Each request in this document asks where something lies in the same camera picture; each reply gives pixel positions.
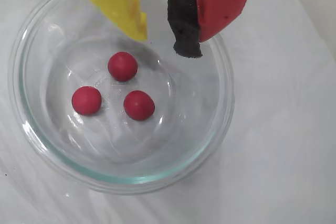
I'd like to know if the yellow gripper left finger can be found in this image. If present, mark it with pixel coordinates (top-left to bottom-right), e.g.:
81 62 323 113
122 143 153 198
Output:
60 0 148 42

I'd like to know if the red ball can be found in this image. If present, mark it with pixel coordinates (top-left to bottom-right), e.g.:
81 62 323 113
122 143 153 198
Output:
107 51 139 82
123 90 156 122
71 86 102 116

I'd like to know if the clear glass bowl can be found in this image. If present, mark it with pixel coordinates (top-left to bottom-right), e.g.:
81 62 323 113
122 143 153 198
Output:
7 0 236 196

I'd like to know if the white tablecloth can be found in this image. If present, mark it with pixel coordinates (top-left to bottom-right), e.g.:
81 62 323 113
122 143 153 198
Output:
0 0 336 224

